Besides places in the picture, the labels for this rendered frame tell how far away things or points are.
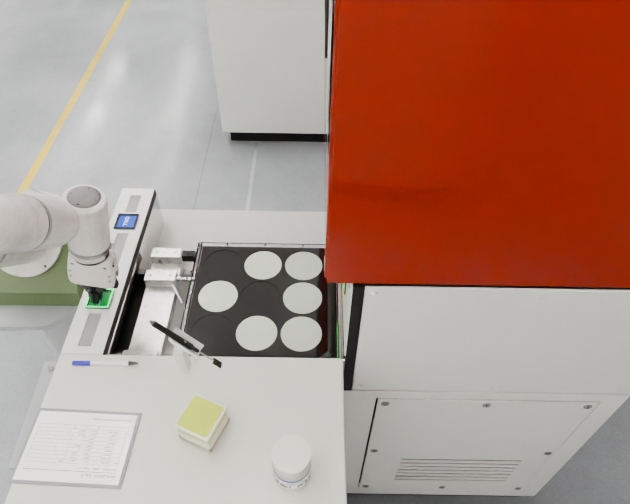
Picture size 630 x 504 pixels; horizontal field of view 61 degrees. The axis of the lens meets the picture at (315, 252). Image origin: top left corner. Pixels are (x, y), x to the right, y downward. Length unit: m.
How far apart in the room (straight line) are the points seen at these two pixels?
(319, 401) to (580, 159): 0.67
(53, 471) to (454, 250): 0.84
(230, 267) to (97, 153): 2.14
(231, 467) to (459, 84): 0.78
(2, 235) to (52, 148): 2.82
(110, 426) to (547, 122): 0.95
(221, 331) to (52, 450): 0.43
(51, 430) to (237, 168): 2.22
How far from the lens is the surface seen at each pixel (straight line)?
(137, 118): 3.71
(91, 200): 1.13
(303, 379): 1.18
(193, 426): 1.08
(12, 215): 0.83
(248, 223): 1.67
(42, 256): 1.55
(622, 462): 2.43
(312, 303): 1.37
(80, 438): 1.20
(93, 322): 1.36
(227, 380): 1.19
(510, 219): 0.92
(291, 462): 1.00
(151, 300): 1.45
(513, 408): 1.49
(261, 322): 1.34
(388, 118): 0.75
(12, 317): 1.63
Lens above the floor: 2.00
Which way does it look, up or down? 48 degrees down
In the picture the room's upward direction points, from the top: 1 degrees clockwise
